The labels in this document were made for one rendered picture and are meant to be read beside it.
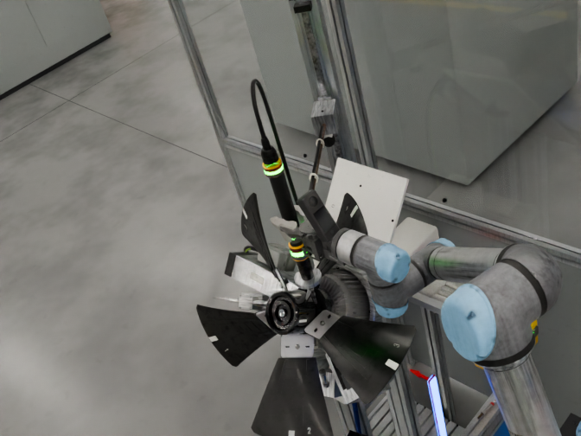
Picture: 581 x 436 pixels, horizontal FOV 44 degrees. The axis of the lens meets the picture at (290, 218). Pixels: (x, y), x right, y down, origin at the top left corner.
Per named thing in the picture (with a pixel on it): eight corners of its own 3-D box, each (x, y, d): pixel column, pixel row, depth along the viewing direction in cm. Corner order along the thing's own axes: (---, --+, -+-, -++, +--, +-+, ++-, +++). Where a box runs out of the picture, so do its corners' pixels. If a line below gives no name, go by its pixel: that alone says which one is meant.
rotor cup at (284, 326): (290, 284, 209) (259, 285, 199) (330, 285, 200) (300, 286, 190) (290, 334, 208) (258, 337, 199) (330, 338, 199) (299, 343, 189)
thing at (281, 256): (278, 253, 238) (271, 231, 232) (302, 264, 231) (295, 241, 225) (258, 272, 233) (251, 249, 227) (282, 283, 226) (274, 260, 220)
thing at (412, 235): (405, 235, 262) (399, 212, 255) (442, 249, 252) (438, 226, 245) (375, 265, 254) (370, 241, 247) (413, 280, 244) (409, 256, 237)
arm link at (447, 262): (576, 226, 123) (430, 227, 169) (528, 259, 120) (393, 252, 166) (603, 285, 124) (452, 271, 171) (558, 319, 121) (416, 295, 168)
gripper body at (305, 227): (300, 254, 170) (339, 272, 163) (291, 227, 165) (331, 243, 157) (322, 235, 174) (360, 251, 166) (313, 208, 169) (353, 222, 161)
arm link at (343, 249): (346, 248, 155) (370, 226, 158) (330, 241, 157) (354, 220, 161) (353, 273, 159) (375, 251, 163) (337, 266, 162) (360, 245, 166)
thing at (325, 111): (319, 120, 233) (313, 97, 228) (341, 117, 231) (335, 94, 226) (316, 138, 225) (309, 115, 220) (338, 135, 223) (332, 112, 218)
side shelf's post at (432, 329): (447, 414, 301) (421, 270, 250) (456, 419, 298) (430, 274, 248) (442, 421, 299) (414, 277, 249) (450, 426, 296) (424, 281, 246)
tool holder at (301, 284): (297, 266, 189) (289, 237, 183) (324, 263, 187) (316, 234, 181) (293, 290, 182) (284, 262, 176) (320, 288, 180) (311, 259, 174)
